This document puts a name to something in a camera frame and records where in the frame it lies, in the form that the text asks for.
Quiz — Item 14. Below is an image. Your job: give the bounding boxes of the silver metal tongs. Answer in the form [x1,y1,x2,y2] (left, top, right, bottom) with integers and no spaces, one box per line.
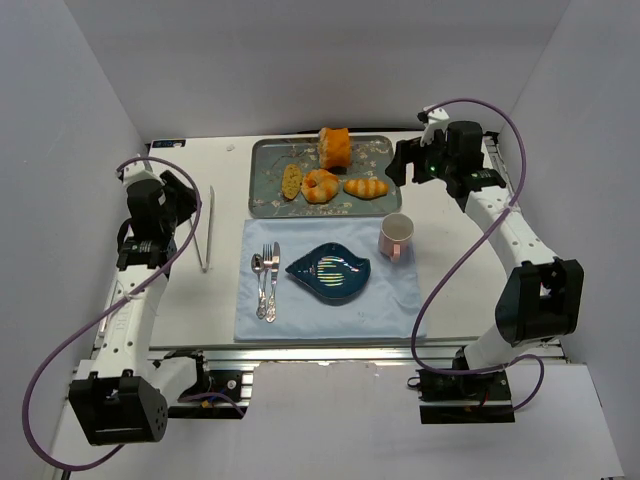
[193,186,215,273]

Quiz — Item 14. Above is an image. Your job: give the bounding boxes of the herb bread slice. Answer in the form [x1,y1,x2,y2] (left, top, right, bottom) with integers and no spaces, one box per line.
[281,164,303,200]

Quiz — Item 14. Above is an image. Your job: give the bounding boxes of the round orange croissant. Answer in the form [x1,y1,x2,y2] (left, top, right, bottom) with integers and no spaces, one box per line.
[301,169,339,204]

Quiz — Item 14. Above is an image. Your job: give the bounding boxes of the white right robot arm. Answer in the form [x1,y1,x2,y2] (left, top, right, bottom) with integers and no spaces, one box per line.
[385,121,584,373]

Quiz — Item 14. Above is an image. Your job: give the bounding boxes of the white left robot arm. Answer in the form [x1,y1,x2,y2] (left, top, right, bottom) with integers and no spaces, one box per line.
[69,167,210,446]

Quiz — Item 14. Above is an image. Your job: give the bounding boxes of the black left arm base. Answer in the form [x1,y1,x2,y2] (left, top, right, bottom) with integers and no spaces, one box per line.
[149,349,249,420]

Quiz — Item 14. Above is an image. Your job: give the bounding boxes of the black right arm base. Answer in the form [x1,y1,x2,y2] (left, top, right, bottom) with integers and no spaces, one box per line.
[407,357,515,425]

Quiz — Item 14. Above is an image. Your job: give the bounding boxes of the striped bread roll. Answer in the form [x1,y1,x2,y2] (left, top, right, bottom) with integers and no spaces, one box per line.
[343,178,389,200]

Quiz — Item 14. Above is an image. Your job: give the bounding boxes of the tall orange bread loaf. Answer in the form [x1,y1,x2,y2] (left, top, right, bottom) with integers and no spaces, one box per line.
[318,127,351,170]

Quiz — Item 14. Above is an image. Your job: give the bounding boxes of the floral metal tray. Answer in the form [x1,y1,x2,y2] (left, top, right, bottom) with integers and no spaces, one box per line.
[248,135,402,219]

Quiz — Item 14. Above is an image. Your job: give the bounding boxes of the pink mug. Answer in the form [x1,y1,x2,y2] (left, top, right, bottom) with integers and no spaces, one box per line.
[378,213,414,263]

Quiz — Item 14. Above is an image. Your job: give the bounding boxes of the silver spoon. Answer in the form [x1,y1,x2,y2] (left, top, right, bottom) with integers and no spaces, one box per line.
[251,253,266,319]

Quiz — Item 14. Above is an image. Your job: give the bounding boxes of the silver fork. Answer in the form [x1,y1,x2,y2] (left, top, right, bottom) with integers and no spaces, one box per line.
[258,243,273,318]

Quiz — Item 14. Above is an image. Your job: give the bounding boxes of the silver knife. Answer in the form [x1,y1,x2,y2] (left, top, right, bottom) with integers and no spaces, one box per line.
[266,241,280,323]

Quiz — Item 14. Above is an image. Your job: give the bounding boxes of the light blue cloth mat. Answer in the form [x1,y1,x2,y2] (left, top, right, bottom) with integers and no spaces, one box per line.
[234,217,422,342]

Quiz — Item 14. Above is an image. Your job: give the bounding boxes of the dark blue leaf plate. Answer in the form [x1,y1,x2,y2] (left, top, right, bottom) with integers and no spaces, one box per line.
[285,242,372,303]

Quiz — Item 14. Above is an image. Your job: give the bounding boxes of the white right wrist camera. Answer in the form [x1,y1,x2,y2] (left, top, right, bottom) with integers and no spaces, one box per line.
[417,105,450,147]

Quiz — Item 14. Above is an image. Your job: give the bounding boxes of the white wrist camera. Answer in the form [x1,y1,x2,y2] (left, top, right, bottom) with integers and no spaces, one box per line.
[116,160,161,188]
[417,105,450,147]

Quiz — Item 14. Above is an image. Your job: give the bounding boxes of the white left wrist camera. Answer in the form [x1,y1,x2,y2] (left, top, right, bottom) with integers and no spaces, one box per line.
[116,160,161,188]

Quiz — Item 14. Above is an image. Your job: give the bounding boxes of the aluminium frame rail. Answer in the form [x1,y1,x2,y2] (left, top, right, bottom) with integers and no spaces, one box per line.
[69,344,571,374]

